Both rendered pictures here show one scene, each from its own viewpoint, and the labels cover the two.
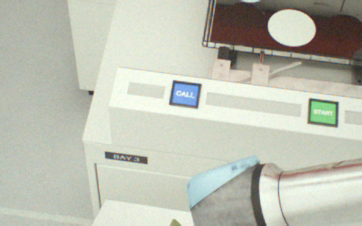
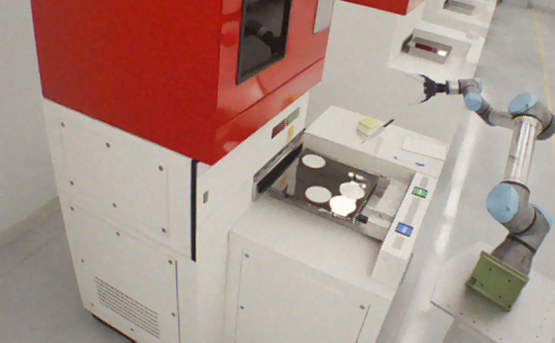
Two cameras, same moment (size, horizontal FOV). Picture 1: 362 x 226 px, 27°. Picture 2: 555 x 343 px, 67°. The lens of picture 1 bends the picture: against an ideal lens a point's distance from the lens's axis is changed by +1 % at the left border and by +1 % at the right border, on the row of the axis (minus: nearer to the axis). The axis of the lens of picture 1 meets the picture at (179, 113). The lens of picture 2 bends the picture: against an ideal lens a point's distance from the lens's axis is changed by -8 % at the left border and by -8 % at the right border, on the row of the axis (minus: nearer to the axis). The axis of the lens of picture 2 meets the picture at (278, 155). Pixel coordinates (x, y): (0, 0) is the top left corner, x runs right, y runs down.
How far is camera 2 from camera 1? 1.58 m
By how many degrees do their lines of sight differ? 54
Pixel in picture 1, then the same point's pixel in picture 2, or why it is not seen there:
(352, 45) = (368, 178)
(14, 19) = not seen: outside the picture
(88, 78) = not seen: outside the picture
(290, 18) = (346, 189)
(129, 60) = (337, 265)
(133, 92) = (398, 248)
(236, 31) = (349, 208)
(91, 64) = not seen: outside the picture
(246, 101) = (409, 212)
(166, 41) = (328, 246)
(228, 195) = (519, 195)
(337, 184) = (524, 160)
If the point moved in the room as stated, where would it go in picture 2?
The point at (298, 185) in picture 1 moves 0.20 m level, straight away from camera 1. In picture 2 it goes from (520, 171) to (468, 148)
